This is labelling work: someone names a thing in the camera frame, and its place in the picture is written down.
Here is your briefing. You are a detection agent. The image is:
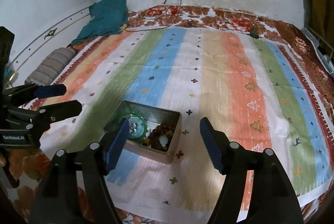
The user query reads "green jade bangle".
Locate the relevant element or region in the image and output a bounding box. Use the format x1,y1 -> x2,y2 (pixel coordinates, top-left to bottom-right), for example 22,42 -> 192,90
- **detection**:
117,111 -> 148,142

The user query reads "light blue bead bracelet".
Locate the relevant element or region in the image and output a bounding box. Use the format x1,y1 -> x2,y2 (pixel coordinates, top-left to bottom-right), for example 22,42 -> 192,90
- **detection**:
122,116 -> 147,138

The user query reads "red bead bracelet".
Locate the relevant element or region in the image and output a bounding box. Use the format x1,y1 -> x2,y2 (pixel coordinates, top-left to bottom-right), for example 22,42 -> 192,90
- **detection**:
144,123 -> 176,151

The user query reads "person's left hand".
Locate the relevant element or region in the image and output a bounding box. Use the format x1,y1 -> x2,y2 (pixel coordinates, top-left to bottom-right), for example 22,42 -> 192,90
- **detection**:
0,154 -> 6,167

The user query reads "floral brown bedsheet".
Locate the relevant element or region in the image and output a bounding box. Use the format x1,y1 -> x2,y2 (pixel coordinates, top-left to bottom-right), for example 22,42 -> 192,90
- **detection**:
3,6 -> 333,223

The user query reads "striped grey rolled cloth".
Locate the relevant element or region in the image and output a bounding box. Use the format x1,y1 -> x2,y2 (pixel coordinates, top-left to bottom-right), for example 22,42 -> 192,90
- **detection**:
24,48 -> 76,85

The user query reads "silver metal tin box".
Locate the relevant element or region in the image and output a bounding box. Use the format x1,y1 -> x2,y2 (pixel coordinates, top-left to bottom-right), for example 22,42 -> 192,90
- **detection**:
104,100 -> 182,164

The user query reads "teal cloth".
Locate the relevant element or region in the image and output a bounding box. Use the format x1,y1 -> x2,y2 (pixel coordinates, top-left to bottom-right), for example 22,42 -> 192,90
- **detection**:
71,0 -> 128,45

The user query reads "striped colourful mat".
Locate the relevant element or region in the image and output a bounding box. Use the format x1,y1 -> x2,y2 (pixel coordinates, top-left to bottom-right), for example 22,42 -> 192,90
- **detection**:
41,27 -> 333,223

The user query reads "clear plastic bin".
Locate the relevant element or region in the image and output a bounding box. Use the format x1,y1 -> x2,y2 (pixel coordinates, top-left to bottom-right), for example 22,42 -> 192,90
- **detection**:
301,27 -> 333,77

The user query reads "black charger plug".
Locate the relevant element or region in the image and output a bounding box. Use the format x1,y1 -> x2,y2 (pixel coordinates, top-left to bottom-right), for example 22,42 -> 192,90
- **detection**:
249,29 -> 259,39

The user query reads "mustard hanging garment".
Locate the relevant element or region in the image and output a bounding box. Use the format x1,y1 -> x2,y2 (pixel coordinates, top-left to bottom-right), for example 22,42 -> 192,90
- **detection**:
304,0 -> 333,44

